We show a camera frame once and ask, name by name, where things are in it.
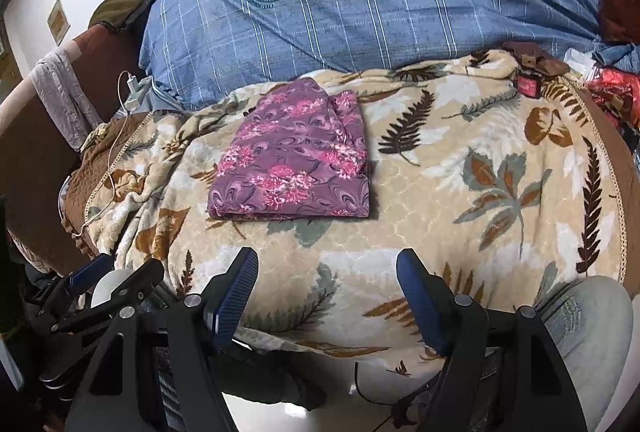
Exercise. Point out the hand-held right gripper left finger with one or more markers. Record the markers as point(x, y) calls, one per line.
point(235, 302)

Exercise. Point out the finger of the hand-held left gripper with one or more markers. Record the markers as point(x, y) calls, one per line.
point(135, 282)
point(90, 274)

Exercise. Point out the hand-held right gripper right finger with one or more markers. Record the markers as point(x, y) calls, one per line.
point(422, 302)

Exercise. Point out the purple floral garment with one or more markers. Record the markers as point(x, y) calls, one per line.
point(290, 162)

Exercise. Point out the beige leaf-print blanket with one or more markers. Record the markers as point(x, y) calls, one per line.
point(450, 192)

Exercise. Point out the brown headboard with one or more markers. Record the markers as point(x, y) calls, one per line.
point(35, 172)

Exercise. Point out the person's grey jeans leg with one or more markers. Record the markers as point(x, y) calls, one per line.
point(590, 337)

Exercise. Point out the white power strip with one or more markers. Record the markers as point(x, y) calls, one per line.
point(135, 100)

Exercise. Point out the grey cloth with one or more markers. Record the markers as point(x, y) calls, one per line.
point(60, 92)

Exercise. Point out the small pink box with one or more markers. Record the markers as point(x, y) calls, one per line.
point(529, 85)

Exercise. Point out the small framed picture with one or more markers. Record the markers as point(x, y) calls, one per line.
point(58, 21)

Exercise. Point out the olive green cloth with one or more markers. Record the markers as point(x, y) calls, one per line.
point(117, 10)

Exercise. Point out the brown leather pouch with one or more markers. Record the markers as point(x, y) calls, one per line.
point(535, 55)

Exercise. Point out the red shiny packet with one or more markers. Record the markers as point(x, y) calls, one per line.
point(615, 92)

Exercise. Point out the blue plaid duvet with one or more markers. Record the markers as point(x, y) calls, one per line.
point(375, 2)

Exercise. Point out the blue denim cloth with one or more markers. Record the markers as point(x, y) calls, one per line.
point(617, 55)

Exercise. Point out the dark red cloth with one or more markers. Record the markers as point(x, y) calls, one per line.
point(620, 12)

